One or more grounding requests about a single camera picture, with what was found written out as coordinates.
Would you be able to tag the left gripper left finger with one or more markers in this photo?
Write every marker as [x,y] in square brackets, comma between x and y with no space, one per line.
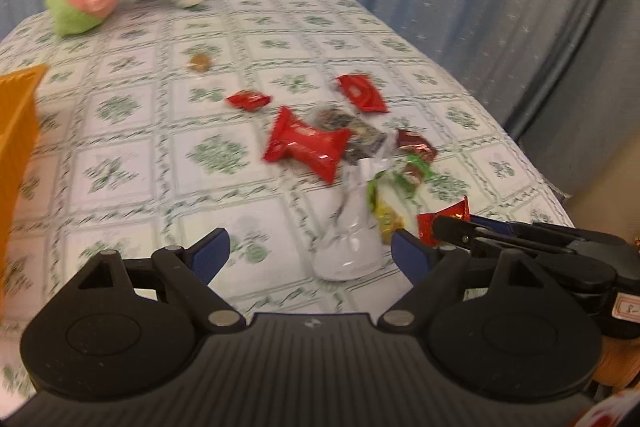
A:
[186,274]

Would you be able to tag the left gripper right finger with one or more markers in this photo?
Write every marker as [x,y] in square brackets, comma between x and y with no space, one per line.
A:
[435,275]

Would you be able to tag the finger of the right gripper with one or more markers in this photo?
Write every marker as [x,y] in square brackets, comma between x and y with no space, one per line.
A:
[572,271]
[480,226]

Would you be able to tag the red gold candy packet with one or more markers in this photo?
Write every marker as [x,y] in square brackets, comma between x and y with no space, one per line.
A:
[430,223]

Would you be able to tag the yellow green candy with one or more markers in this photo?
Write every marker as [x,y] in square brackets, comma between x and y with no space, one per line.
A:
[389,221]

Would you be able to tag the clear white plastic wrapper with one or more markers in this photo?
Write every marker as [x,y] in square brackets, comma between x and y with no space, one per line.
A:
[351,247]

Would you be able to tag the dark red candy packet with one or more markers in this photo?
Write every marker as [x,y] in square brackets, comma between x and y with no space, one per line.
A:
[410,142]

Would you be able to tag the clear dark snack packet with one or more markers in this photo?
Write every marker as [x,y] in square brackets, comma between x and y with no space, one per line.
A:
[365,140]

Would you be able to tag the large red bow-shaped packet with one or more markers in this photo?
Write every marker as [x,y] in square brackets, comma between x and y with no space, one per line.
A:
[321,151]

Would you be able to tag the red snack packet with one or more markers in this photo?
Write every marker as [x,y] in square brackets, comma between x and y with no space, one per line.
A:
[362,93]

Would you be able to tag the small red candy packet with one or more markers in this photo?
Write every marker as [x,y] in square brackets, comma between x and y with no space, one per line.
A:
[248,100]

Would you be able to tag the green patterned tablecloth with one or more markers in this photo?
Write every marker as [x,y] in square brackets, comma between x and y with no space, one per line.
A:
[137,151]

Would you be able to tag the small brown candy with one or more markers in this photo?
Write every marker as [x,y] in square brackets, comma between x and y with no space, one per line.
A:
[200,62]

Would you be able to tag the orange plastic tray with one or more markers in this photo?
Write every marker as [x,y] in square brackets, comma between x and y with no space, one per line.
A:
[19,133]

